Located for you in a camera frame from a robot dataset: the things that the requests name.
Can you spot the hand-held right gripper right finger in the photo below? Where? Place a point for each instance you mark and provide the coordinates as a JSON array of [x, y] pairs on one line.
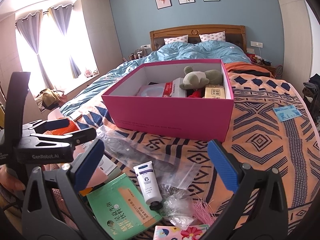
[[223, 166]]

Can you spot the crumpled clear plastic bag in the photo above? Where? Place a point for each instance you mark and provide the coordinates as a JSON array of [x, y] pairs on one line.
[[177, 205]]

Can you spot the pink cream tube white cap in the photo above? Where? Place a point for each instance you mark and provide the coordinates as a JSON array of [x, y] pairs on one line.
[[98, 177]]

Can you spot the blue flat packet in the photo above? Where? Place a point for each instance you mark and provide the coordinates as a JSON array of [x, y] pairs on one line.
[[286, 113]]

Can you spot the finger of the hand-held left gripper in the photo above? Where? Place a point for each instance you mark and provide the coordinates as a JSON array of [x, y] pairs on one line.
[[80, 135], [57, 123]]

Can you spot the pink floral packet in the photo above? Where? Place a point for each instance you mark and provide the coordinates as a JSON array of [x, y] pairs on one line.
[[180, 233]]

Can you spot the pink cardboard box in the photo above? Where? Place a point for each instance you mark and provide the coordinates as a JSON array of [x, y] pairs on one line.
[[162, 115]]

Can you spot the wooden headboard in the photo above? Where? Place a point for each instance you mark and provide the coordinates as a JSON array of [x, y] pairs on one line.
[[175, 31]]

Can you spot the white packet with red label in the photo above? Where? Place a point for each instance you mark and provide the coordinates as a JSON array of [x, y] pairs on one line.
[[175, 88]]

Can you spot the orange patterned blanket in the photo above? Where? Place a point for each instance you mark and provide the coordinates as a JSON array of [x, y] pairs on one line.
[[262, 155]]

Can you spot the red cloth item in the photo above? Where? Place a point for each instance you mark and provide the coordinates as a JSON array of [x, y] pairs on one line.
[[197, 93]]

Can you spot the bedside clutter of bottles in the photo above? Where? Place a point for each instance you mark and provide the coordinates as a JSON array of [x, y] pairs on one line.
[[137, 54]]

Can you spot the green paper packet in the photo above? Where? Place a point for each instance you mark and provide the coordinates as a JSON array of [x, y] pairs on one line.
[[120, 205]]

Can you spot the white patterned pillow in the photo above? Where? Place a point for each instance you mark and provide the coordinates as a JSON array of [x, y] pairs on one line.
[[212, 37], [176, 40]]

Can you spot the pink paper strips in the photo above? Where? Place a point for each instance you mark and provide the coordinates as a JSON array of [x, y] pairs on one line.
[[203, 211]]

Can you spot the person's left hand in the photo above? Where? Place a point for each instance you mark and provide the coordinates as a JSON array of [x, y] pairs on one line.
[[11, 178]]

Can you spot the purple curtain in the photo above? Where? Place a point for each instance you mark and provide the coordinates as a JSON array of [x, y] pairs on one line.
[[31, 37], [65, 30]]

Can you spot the yellow clothes pile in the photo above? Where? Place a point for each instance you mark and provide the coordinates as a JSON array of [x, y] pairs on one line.
[[50, 98]]

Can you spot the orange and white packet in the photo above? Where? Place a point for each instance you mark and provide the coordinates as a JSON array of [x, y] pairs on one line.
[[72, 126]]

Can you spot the dark clothes pile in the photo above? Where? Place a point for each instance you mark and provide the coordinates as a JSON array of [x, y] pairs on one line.
[[312, 92]]

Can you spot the pink knitted teddy bear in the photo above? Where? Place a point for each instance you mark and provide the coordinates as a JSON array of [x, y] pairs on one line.
[[58, 197]]

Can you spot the green plush toy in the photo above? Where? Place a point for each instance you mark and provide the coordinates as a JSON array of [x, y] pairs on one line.
[[197, 78]]

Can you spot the white cream tube black cap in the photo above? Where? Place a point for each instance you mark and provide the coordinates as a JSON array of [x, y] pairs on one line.
[[147, 182]]

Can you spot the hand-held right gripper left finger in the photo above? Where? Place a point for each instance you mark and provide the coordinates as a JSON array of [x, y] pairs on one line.
[[90, 165]]

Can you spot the blue floral duvet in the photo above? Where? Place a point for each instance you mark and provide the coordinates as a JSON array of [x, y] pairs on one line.
[[190, 51]]

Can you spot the yellow wipes pack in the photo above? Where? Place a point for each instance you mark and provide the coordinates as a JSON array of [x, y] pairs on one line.
[[215, 92]]

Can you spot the pink windowsill ornament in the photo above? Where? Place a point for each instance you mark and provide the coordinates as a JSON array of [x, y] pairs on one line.
[[88, 73]]

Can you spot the cluttered wooden nightstand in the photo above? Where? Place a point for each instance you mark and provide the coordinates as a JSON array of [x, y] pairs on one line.
[[265, 68]]

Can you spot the clear zip bag with belt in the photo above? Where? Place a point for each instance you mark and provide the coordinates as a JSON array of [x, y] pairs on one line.
[[125, 150]]

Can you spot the orange cloth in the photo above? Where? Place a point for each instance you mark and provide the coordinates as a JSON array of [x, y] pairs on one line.
[[245, 67]]

